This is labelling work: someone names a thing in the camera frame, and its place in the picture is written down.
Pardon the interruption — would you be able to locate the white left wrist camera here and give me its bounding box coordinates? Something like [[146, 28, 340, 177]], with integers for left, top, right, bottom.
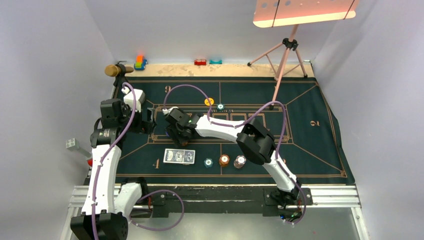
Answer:
[[121, 87, 146, 113]]

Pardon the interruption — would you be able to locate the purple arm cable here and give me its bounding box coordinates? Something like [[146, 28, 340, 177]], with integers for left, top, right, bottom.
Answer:
[[90, 82, 185, 240], [162, 84, 307, 226]]

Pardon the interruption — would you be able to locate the blue playing card deck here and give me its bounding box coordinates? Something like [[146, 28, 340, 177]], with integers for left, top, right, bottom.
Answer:
[[163, 148, 196, 165]]

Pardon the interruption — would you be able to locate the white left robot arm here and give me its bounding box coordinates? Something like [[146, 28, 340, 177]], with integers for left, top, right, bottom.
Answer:
[[70, 96, 156, 240]]

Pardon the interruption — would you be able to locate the pink music stand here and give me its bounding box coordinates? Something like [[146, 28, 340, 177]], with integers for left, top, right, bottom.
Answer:
[[247, 0, 359, 110]]

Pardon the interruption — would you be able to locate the orange chip stack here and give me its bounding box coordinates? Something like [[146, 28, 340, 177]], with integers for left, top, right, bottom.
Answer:
[[219, 154, 230, 167]]

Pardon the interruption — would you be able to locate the gold microphone on stand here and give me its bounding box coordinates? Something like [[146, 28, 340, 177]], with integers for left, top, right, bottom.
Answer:
[[104, 63, 134, 88]]

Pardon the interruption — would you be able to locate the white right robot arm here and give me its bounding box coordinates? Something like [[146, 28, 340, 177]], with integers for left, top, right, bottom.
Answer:
[[162, 107, 301, 204]]

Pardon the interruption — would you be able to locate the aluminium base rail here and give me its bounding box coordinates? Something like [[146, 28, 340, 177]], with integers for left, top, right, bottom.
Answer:
[[67, 184, 362, 210]]

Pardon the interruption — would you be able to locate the red toy block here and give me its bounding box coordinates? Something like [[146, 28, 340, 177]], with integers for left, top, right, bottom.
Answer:
[[193, 58, 208, 66]]

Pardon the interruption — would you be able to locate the orange blue toy car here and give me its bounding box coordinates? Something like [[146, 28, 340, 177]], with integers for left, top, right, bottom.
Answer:
[[133, 55, 148, 71]]

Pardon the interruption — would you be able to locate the grey lego brick handle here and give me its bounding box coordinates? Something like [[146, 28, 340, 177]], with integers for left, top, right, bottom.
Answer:
[[65, 138, 92, 160]]

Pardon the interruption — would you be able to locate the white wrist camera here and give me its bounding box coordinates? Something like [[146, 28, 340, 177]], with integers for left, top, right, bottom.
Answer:
[[162, 106, 179, 116], [121, 87, 146, 113]]

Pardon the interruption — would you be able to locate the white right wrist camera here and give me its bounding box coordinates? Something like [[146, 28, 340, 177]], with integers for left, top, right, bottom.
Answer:
[[162, 106, 179, 116]]

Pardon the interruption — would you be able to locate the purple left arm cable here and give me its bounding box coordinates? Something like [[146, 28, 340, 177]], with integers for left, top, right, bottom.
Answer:
[[90, 82, 185, 240]]

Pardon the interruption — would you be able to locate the teal toy block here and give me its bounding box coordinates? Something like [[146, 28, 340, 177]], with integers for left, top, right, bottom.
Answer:
[[209, 59, 223, 65]]

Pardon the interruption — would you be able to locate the yellow dealer button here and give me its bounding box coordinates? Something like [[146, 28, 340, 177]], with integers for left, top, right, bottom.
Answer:
[[204, 97, 215, 107]]

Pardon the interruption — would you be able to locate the dark green poker mat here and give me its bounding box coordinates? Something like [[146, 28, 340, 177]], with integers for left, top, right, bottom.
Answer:
[[116, 76, 355, 185]]

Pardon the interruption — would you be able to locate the blue green chip stack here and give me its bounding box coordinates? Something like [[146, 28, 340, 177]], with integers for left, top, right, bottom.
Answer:
[[203, 158, 214, 168]]

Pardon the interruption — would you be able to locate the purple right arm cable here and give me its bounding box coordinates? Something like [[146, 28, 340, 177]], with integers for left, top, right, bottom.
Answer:
[[162, 84, 307, 226]]

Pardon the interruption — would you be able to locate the brown white chip stack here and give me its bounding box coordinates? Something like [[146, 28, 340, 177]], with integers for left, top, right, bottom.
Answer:
[[233, 155, 247, 169]]

